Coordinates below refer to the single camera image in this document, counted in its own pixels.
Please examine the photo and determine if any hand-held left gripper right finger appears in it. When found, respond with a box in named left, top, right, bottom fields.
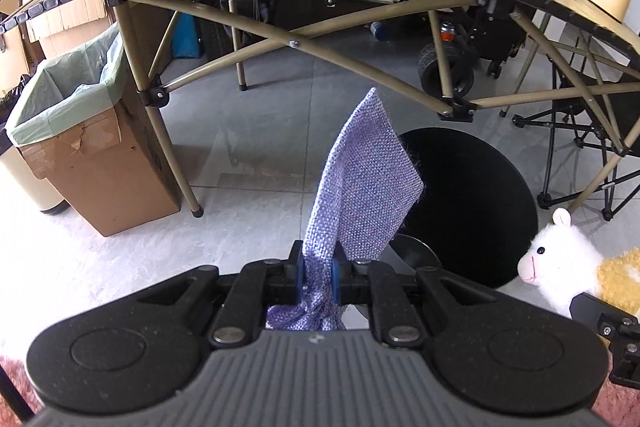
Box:
left=330, top=257, right=501, bottom=350

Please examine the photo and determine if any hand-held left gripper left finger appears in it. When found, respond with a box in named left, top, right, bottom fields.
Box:
left=135, top=241, right=306, bottom=350

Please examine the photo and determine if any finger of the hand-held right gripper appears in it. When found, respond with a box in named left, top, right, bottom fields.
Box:
left=567, top=291, right=640, bottom=390

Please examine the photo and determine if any white and yellow plush alpaca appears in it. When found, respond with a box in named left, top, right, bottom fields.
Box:
left=517, top=208, right=640, bottom=320

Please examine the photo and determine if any purple woven cloth pouch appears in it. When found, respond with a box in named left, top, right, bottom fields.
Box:
left=265, top=87, right=426, bottom=333

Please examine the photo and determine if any black round trash bin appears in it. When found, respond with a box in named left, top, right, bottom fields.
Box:
left=387, top=127, right=538, bottom=289

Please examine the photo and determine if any black folding chair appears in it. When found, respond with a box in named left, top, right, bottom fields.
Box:
left=510, top=52, right=640, bottom=220

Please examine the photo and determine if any cardboard box with liner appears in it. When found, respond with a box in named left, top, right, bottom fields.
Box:
left=17, top=2, right=183, bottom=238

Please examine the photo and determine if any blue panel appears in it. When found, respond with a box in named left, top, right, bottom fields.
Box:
left=172, top=0, right=208, bottom=58

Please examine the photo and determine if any green plastic bag liner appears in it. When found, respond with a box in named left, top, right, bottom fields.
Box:
left=5, top=24, right=126, bottom=148

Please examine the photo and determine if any cream plastic bin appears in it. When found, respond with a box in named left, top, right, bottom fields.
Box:
left=0, top=132, right=71, bottom=215

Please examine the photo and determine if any open cardboard box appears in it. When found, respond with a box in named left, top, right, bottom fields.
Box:
left=0, top=0, right=118, bottom=80

